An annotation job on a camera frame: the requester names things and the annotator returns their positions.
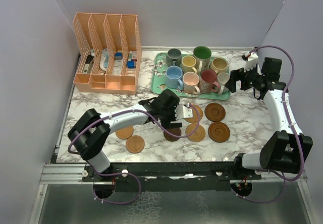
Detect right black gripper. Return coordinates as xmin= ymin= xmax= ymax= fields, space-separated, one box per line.
xmin=225 ymin=62 xmax=264 ymax=93

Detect dark walnut coaster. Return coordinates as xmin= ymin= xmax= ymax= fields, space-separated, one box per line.
xmin=164 ymin=128 xmax=182 ymax=142

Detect white speckled mug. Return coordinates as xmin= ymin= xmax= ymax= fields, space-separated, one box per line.
xmin=217 ymin=72 xmax=230 ymax=95

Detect woven rattan coaster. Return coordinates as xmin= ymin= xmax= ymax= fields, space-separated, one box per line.
xmin=185 ymin=105 xmax=203 ymax=123
xmin=185 ymin=123 xmax=206 ymax=142

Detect tan beige mug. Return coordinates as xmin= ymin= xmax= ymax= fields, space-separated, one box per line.
xmin=209 ymin=57 xmax=229 ymax=75

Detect green floral tray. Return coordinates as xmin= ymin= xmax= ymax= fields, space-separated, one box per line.
xmin=151 ymin=52 xmax=231 ymax=100

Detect light wood coaster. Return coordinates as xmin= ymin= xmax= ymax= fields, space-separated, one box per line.
xmin=116 ymin=126 xmax=134 ymax=140
xmin=126 ymin=135 xmax=145 ymax=153

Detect brown wooden coaster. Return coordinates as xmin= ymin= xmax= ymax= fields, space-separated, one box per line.
xmin=208 ymin=122 xmax=230 ymax=143
xmin=204 ymin=103 xmax=226 ymax=122

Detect peach plastic file organizer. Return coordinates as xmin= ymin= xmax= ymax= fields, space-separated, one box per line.
xmin=73 ymin=13 xmax=142 ymax=94

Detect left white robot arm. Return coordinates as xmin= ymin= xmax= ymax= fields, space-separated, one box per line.
xmin=68 ymin=89 xmax=180 ymax=181

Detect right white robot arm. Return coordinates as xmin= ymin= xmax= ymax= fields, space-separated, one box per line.
xmin=225 ymin=53 xmax=313 ymax=179

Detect blue mug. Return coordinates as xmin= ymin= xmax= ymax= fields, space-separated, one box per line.
xmin=165 ymin=66 xmax=184 ymax=90

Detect light pink mug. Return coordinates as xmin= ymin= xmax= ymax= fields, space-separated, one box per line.
xmin=183 ymin=72 xmax=200 ymax=95

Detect red floral mug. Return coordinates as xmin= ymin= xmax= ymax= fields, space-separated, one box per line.
xmin=198 ymin=69 xmax=221 ymax=94

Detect dark grey mug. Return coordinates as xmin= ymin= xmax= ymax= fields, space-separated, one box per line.
xmin=166 ymin=48 xmax=182 ymax=67

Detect yellow mug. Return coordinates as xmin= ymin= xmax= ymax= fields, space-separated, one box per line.
xmin=181 ymin=55 xmax=197 ymax=74

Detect blue tape dispenser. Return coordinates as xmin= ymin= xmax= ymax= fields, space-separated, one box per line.
xmin=127 ymin=60 xmax=137 ymax=69

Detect green mug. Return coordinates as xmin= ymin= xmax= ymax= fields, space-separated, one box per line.
xmin=193 ymin=46 xmax=211 ymax=70

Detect blue eraser box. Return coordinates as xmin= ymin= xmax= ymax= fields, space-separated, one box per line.
xmin=114 ymin=52 xmax=123 ymax=61

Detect white blue pack in organizer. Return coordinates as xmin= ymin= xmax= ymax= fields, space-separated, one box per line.
xmin=100 ymin=48 xmax=109 ymax=71

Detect black white tool in organizer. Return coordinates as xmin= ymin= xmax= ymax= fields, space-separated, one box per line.
xmin=83 ymin=49 xmax=95 ymax=74

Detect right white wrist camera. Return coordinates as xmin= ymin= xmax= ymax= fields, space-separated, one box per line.
xmin=242 ymin=52 xmax=258 ymax=72

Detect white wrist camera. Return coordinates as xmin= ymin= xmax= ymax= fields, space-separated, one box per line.
xmin=175 ymin=105 xmax=193 ymax=120
xmin=242 ymin=52 xmax=258 ymax=72

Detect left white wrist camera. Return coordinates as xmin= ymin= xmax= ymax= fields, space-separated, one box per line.
xmin=175 ymin=105 xmax=193 ymax=120

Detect black mounting rail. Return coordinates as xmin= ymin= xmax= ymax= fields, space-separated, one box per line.
xmin=82 ymin=161 xmax=261 ymax=192

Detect aluminium frame rail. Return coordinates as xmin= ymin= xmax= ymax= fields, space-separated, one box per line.
xmin=39 ymin=163 xmax=308 ymax=185

